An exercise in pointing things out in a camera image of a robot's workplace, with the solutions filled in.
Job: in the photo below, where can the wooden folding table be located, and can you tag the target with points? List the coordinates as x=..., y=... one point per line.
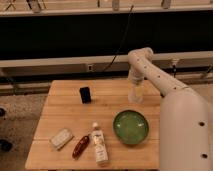
x=64, y=109

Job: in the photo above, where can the white sponge block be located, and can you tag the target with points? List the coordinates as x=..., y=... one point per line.
x=61, y=138

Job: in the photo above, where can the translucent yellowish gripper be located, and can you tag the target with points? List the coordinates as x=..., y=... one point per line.
x=138, y=90

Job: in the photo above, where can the green bowl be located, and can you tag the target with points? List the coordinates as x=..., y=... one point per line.
x=130, y=127

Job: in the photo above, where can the white wall outlet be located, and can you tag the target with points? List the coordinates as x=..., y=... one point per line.
x=90, y=68

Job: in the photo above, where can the clear plastic bottle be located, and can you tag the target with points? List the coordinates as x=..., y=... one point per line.
x=101, y=155

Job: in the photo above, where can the black eraser block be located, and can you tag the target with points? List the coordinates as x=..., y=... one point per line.
x=85, y=94

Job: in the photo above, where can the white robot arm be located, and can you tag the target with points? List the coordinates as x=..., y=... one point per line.
x=184, y=117

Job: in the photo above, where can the red brown oblong object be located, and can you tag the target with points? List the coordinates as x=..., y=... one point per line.
x=81, y=146

